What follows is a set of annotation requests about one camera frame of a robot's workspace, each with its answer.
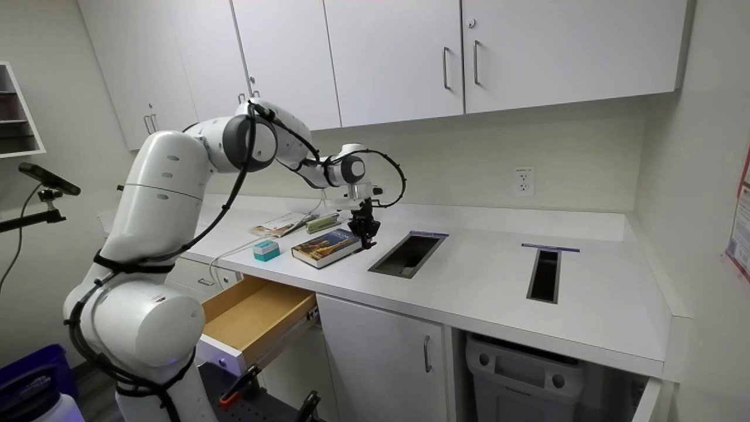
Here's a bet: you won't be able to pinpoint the red and black clamp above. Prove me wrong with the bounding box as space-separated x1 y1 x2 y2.
216 364 260 410

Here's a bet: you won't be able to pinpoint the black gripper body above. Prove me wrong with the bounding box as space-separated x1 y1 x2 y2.
346 195 381 229

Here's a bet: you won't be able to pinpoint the grey trash bin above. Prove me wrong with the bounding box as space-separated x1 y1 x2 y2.
464 336 650 422

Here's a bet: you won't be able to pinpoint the black camera on stand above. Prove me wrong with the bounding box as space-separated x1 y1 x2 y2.
0 159 84 234

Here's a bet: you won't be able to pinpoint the white lower cabinet door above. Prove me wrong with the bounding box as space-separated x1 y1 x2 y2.
315 294 451 422

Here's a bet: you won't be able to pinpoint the white closed drawer fronts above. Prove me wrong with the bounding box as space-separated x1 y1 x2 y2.
170 257 240 302

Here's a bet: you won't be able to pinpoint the square counter trash opening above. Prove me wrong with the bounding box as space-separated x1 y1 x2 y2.
368 229 449 281

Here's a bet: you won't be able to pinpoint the white wall shelf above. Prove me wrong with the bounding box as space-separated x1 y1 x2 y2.
0 61 49 162

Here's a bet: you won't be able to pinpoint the open wooden kitchen drawer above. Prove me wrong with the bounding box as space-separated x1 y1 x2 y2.
195 275 320 377

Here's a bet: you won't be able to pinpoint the white bottle with dark cap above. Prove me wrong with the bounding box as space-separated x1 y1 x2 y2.
0 371 86 422

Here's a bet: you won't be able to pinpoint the hardcover book with colourful cover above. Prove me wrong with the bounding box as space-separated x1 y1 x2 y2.
287 227 365 272

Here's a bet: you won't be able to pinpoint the green flat pack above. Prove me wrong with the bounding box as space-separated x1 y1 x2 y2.
304 211 345 236

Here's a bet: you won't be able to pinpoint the white open cabinet door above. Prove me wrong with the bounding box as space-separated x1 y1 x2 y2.
631 377 667 422

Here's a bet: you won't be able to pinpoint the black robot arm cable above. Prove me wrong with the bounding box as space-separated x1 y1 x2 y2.
63 100 408 422

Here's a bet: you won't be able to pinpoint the white wall power outlet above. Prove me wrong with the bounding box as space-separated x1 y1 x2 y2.
512 165 537 197

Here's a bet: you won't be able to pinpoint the narrow counter slot blue strip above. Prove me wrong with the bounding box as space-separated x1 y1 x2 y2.
520 241 580 308

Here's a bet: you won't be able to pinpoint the wall poster with red border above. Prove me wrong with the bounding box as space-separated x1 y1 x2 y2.
721 142 750 285

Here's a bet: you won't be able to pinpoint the wide white upper cabinet door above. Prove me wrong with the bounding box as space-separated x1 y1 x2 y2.
459 0 694 118

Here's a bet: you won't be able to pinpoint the stack of papers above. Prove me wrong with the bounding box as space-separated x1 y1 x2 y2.
250 216 314 241

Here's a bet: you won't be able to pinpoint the small teal box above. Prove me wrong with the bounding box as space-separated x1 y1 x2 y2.
250 236 280 262

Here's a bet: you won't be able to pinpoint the silver cabinet door handle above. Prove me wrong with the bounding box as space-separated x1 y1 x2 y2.
469 37 486 91
441 45 457 95

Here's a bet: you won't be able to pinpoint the blue bin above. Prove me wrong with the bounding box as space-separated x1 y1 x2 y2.
0 342 79 401

